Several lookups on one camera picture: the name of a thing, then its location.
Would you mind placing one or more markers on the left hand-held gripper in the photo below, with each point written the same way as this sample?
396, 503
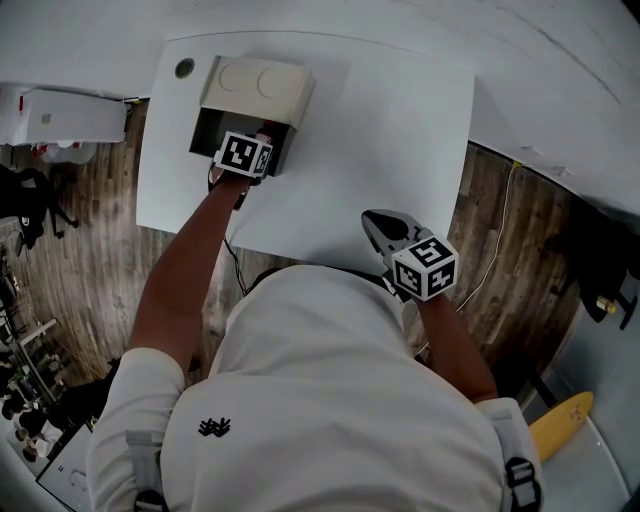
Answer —
242, 155

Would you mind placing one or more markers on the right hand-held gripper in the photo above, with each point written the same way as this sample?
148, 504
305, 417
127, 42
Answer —
425, 270

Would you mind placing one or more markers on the grey open-front box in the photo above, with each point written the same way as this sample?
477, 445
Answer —
260, 87

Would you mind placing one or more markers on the person's right forearm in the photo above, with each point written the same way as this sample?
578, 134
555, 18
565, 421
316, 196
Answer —
450, 345

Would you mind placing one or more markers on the person's left forearm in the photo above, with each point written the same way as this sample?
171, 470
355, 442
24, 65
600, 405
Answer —
185, 260

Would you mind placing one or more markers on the white table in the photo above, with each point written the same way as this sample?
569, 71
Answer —
375, 150

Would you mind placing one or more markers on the person's black trousers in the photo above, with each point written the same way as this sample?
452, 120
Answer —
262, 280

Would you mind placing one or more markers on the white cabinet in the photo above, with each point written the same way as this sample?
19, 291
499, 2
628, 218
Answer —
75, 117

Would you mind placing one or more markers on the person's white shirt torso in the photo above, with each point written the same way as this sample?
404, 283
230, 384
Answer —
325, 400

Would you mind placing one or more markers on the black office chair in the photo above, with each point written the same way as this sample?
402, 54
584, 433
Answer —
610, 260
30, 205

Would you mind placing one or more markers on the small yellow bottle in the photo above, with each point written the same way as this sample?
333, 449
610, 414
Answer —
606, 306

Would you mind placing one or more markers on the yellow wooden skateboard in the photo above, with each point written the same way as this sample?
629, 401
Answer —
560, 425

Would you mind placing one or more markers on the white wall socket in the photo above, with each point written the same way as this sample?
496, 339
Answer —
561, 171
528, 150

